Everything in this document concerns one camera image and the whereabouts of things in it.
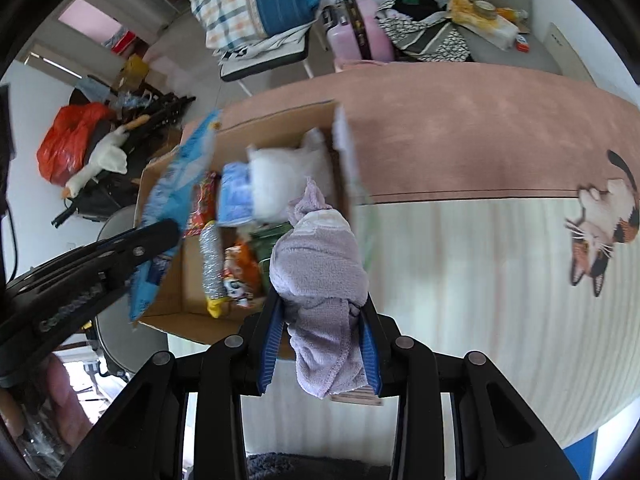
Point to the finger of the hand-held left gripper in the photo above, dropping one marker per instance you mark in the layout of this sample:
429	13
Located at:
150	240

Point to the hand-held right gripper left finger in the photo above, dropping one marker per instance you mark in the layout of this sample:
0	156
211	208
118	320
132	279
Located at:
270	355

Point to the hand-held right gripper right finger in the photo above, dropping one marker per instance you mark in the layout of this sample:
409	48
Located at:
371	360

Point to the long blue packet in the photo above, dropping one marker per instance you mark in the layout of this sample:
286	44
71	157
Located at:
175	185

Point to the red snack packet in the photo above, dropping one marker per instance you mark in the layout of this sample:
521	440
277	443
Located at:
202	205

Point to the silver and yellow packet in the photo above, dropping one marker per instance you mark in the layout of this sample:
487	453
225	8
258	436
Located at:
211	260

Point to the panda print snack packet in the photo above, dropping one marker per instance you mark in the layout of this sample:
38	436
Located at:
240	275

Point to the blue and white packet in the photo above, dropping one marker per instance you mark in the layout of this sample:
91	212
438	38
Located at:
235	195

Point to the purple cloth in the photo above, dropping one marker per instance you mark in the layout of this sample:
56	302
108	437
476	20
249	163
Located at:
315	260

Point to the green packet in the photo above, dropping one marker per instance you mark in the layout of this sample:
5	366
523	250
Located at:
262	245

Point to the white soft packet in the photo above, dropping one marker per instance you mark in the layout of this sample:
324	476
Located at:
280	180

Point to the person's left hand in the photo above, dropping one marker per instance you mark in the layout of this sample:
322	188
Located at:
67	400

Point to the white goose plush toy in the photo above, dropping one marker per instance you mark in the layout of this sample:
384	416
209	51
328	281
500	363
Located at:
107	157

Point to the dark fluffy garment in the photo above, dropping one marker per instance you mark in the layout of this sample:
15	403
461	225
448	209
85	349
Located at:
320	467

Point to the orange plastic bag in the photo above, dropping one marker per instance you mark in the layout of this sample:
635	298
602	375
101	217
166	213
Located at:
65	145

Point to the white bench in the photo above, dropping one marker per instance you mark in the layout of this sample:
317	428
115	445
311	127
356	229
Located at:
270	57

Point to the blue seat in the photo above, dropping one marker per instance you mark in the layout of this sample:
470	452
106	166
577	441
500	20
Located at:
582	460

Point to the striped pink cat print mat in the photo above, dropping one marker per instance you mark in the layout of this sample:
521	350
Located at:
475	135

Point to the plaid quilt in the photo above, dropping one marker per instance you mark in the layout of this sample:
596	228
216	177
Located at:
225	0

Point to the pink suitcase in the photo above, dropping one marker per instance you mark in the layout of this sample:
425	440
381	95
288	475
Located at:
350	35

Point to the black and white patterned bag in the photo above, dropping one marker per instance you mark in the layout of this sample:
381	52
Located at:
430	40

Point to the grey cushioned chair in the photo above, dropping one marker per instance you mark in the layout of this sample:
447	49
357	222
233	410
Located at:
500	55

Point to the small red box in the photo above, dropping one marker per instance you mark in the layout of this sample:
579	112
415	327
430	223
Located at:
523	44

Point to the white box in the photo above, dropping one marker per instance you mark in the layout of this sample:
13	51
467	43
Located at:
500	32

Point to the yellow plastic bag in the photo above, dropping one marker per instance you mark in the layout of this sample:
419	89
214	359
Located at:
467	10

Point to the white board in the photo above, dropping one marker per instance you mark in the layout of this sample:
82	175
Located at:
567	50

